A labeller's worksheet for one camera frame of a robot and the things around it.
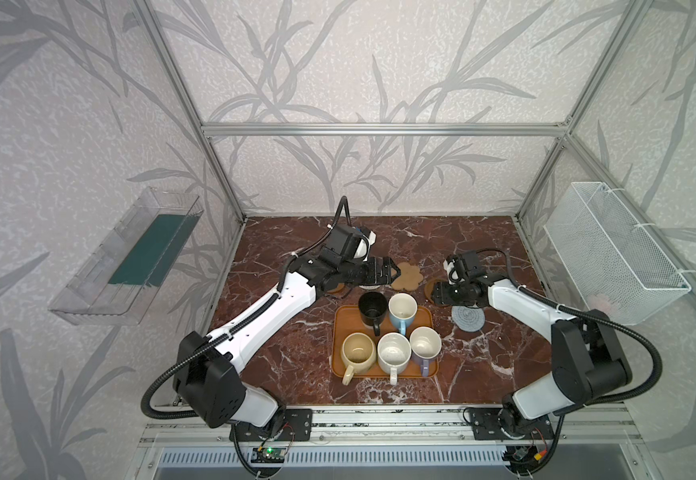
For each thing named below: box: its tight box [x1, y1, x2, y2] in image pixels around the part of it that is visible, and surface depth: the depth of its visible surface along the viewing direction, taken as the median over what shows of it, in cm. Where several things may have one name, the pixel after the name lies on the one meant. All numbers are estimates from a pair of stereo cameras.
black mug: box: [358, 291, 388, 337], surface depth 88 cm
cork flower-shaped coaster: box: [391, 262, 423, 291], surface depth 104 cm
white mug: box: [377, 332, 412, 386], surface depth 80 cm
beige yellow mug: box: [341, 332, 376, 386], surface depth 79 cm
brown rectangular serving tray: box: [331, 305, 439, 378], surface depth 82 cm
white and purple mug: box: [409, 326, 442, 377], surface depth 82 cm
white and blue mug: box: [388, 292, 418, 336], surface depth 87 cm
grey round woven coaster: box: [451, 306, 485, 332], surface depth 93 cm
